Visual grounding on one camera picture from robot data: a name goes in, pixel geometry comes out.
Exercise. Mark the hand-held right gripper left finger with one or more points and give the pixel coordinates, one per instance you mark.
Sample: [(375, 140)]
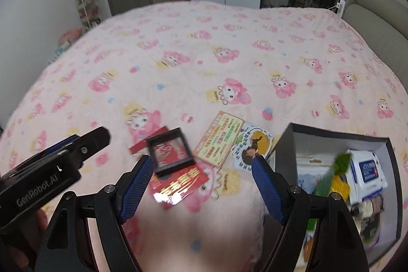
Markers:
[(137, 186)]

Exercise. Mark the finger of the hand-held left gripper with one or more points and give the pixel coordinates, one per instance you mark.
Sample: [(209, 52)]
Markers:
[(60, 144), (94, 141)]

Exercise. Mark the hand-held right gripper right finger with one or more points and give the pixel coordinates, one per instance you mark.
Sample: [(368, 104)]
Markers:
[(269, 189)]

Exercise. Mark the black cardboard box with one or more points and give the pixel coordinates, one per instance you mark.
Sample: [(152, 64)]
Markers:
[(283, 147)]

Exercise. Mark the red envelope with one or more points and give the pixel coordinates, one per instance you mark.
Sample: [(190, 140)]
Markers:
[(181, 186)]

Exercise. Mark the white cartoon figure sticker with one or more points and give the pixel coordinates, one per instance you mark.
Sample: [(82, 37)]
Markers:
[(255, 144)]

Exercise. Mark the small black frame box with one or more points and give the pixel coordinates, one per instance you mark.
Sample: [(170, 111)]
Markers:
[(170, 152)]

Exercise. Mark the colourful coupon card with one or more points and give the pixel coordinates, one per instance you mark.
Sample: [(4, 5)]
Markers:
[(220, 139)]

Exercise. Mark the person's left hand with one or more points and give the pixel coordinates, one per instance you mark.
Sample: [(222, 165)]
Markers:
[(35, 227)]

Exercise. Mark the green yellow corn packet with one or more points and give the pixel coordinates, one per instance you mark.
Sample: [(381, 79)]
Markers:
[(331, 176)]

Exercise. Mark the white wet wipes pack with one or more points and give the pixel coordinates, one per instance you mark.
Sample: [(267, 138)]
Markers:
[(366, 170)]

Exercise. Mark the brown hand cream tube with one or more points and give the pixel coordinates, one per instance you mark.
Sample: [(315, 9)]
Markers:
[(369, 205)]

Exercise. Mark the pink bag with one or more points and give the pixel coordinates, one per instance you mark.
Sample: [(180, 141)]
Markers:
[(71, 37)]

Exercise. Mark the dark brown packet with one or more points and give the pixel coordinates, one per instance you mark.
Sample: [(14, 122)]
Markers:
[(371, 224)]

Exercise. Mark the white shelf rack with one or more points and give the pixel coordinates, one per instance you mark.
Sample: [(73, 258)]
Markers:
[(87, 7)]

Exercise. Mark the grey green bed headboard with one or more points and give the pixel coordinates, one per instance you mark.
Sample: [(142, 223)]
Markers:
[(376, 23)]

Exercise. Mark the white wall charger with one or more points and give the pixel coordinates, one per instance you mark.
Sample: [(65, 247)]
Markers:
[(340, 7)]

